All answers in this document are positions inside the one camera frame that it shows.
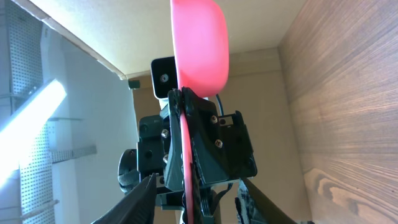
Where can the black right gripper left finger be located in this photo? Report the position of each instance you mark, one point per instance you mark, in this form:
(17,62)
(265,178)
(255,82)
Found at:
(137,207)

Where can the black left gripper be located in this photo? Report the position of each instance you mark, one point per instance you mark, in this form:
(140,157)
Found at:
(222,150)

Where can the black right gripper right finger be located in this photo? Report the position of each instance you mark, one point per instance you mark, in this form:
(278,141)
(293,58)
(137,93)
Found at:
(255,207)

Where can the pink plastic measuring scoop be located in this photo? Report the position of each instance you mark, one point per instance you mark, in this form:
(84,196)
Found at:
(201,50)

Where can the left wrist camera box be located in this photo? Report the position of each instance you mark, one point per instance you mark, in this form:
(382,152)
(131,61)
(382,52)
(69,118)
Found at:
(164,76)

